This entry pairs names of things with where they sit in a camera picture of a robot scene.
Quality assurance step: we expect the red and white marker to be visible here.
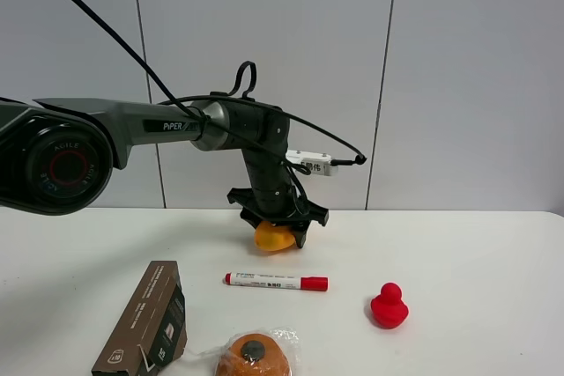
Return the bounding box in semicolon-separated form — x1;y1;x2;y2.
224;272;329;292

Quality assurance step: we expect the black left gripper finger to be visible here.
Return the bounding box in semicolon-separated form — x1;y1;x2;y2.
240;209;258;227

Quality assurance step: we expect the long brown cardboard box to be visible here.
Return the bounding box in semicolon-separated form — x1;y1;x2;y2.
91;261;187;376

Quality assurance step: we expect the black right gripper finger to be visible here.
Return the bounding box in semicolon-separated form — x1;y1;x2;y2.
290;222;310;248

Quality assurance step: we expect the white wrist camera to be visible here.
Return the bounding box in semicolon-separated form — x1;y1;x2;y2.
286;150;338;177

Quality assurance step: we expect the red rubber duck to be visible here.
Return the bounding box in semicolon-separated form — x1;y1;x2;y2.
370;282;409;329

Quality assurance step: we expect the black cable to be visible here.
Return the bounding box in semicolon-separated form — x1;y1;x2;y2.
0;0;368;215

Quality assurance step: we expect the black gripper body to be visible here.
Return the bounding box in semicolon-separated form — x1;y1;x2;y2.
226;188;329;226

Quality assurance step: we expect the wrapped orange bread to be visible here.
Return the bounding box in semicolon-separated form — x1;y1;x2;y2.
184;327;301;376

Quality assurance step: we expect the yellow mango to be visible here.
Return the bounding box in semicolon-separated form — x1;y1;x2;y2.
254;221;295;253

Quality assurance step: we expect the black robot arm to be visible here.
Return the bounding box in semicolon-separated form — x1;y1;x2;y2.
1;95;329;247

